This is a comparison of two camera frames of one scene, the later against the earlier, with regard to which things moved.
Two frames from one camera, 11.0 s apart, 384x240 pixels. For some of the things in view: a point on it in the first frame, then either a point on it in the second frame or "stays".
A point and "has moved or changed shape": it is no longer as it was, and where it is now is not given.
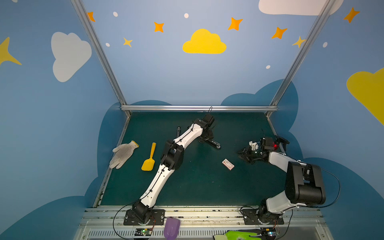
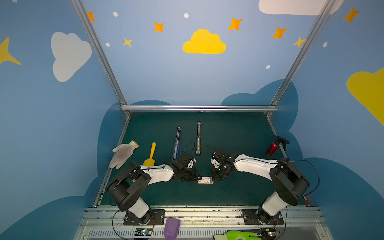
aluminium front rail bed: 203,223 stays
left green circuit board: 143,231 stays
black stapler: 213,143 → 198,152
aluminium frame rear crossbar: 199,108 stays
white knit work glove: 122,152 stays
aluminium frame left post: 102,53 stays
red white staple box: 227,164 has moved or changed shape
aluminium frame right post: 322,16 stays
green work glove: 232,235 stays
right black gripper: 250,154 → 218,171
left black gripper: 207,138 → 190,173
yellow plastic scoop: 149,163 stays
